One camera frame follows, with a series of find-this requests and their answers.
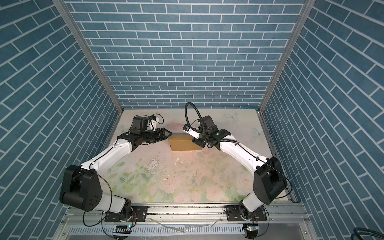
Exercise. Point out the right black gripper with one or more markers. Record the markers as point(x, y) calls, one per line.
point(197, 141)

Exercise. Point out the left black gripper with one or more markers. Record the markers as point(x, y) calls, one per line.
point(161, 132)

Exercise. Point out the brown cardboard box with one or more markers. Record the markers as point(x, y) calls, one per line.
point(183, 142)

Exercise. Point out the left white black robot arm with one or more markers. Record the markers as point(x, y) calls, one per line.
point(81, 187)

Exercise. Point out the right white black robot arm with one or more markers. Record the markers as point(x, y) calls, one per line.
point(268, 178)

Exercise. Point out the right green circuit board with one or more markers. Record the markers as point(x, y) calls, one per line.
point(251, 228)

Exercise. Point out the green circuit board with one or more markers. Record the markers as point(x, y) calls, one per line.
point(121, 230)
point(251, 228)

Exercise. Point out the left green circuit board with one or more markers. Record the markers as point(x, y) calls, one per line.
point(121, 230)

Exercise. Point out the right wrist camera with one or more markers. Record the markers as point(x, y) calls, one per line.
point(205, 125)

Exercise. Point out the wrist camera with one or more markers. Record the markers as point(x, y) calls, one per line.
point(143, 123)
point(205, 125)

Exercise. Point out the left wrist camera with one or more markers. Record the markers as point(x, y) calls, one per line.
point(143, 123)

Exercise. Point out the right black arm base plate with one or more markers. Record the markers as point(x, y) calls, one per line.
point(236, 213)

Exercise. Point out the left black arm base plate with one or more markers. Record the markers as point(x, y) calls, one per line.
point(133, 214)

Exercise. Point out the aluminium front rail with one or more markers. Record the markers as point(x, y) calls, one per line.
point(286, 221)

